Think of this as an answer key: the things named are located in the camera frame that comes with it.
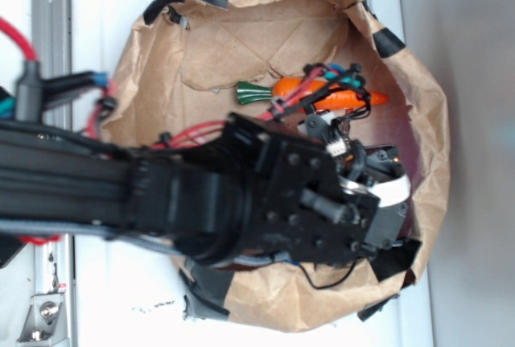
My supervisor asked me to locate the red and black cable bundle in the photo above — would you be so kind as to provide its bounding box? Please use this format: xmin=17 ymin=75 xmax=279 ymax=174
xmin=0 ymin=16 xmax=372 ymax=155

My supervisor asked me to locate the orange plastic toy carrot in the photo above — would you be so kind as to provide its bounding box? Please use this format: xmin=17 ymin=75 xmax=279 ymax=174
xmin=236 ymin=77 xmax=389 ymax=111

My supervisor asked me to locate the aluminium extrusion rail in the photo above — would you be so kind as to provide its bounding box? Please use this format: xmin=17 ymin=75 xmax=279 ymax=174
xmin=31 ymin=0 xmax=77 ymax=346

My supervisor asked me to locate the brown paper bag bin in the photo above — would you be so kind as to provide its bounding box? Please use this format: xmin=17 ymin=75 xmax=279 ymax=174
xmin=101 ymin=0 xmax=451 ymax=332

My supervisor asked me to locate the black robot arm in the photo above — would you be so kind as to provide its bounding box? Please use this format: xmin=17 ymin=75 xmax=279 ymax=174
xmin=1 ymin=114 xmax=410 ymax=267

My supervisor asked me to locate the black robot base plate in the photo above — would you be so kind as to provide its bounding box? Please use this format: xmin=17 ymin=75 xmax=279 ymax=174
xmin=0 ymin=87 xmax=26 ymax=269

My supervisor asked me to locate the metal corner bracket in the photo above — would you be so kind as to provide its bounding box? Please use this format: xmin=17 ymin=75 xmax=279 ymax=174
xmin=16 ymin=293 xmax=68 ymax=346

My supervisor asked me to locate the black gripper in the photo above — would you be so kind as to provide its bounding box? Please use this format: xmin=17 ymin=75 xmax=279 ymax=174
xmin=299 ymin=114 xmax=410 ymax=261

